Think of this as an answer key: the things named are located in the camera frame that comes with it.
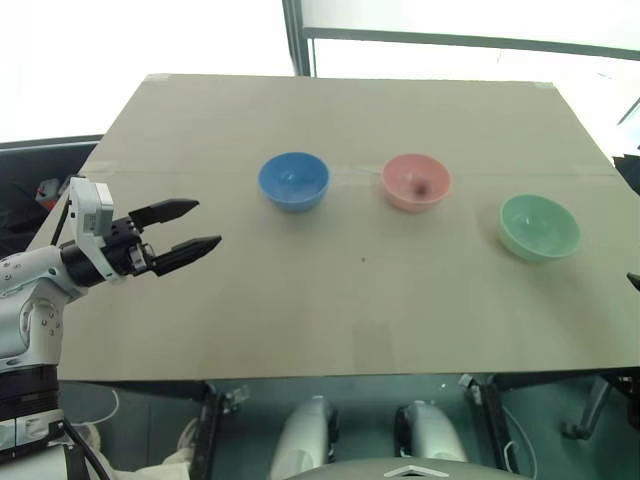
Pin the grey robot torso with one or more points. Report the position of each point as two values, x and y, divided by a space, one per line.
400 472

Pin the silver right robot leg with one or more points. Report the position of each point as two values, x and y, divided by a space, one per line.
430 435

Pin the green bowl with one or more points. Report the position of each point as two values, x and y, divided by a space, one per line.
540 227

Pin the silver left robot leg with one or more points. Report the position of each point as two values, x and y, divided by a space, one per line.
302 435

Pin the dark window frame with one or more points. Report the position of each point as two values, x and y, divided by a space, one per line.
300 37

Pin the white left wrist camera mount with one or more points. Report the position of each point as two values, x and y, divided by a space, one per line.
91 210

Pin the black table leg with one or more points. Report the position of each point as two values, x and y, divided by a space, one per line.
207 430
492 425

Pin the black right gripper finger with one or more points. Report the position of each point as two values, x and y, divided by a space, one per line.
635 282

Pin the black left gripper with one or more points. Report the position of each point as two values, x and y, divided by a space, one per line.
122 247

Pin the black chair base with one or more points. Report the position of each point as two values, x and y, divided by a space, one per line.
587 410

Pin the blue bowl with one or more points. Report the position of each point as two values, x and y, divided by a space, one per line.
292 182

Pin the red bowl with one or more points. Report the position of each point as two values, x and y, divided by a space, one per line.
415 182

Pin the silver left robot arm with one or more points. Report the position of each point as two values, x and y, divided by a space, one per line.
30 280

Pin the red and white box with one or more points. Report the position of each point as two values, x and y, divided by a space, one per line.
49 192

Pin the silver robot leg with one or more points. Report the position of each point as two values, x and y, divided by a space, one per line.
430 435
302 435

